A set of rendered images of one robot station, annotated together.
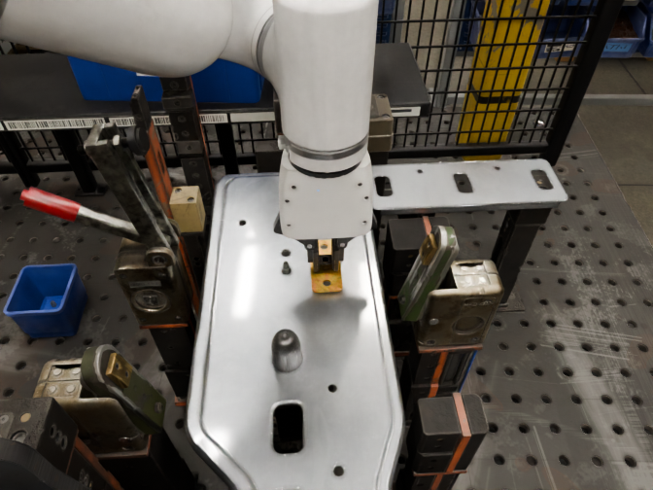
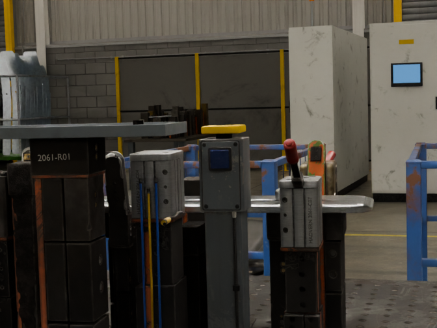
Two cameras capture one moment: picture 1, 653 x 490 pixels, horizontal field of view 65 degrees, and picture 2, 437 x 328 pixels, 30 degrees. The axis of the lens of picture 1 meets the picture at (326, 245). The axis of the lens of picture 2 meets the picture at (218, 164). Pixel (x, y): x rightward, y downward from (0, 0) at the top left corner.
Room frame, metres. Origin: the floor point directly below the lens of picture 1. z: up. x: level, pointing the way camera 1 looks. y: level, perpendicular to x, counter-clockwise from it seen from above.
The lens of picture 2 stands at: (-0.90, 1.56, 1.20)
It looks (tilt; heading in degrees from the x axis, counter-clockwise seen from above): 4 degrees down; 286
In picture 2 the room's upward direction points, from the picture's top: 2 degrees counter-clockwise
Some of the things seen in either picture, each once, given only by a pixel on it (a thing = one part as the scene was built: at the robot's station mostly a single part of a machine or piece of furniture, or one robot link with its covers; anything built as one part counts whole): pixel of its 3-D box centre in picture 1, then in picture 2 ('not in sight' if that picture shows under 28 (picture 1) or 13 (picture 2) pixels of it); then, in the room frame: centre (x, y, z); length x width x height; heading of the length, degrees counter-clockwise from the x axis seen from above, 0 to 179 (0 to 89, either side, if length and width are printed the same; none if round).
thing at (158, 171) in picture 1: (181, 244); not in sight; (0.50, 0.21, 0.95); 0.03 x 0.01 x 0.50; 4
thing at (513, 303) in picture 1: (510, 249); not in sight; (0.59, -0.32, 0.84); 0.11 x 0.06 x 0.29; 94
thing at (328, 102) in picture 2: not in sight; (331, 94); (0.52, -8.91, 1.22); 2.40 x 0.54 x 2.45; 86
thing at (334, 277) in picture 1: (325, 262); not in sight; (0.42, 0.00, 1.01); 0.08 x 0.04 x 0.01; 4
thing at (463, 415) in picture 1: (431, 463); not in sight; (0.23, -0.13, 0.84); 0.11 x 0.08 x 0.29; 94
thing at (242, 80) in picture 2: not in sight; (240, 111); (2.43, -11.74, 1.00); 4.54 x 0.14 x 2.00; 179
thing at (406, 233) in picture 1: (408, 293); not in sight; (0.50, -0.13, 0.84); 0.11 x 0.10 x 0.28; 94
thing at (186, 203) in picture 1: (208, 283); not in sight; (0.48, 0.18, 0.88); 0.04 x 0.04 x 0.36; 4
